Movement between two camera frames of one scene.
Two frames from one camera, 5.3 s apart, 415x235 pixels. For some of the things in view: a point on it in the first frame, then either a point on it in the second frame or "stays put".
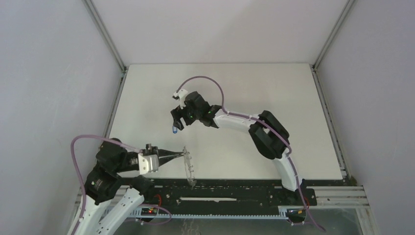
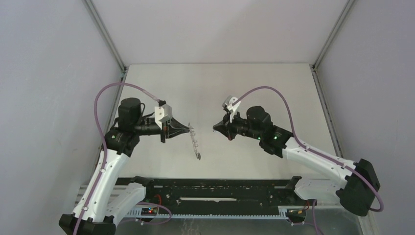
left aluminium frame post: x=98 y=21 stays put
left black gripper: x=169 y=154 → x=172 y=129
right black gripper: x=178 y=113 → x=225 y=128
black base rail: x=224 y=193 stays put
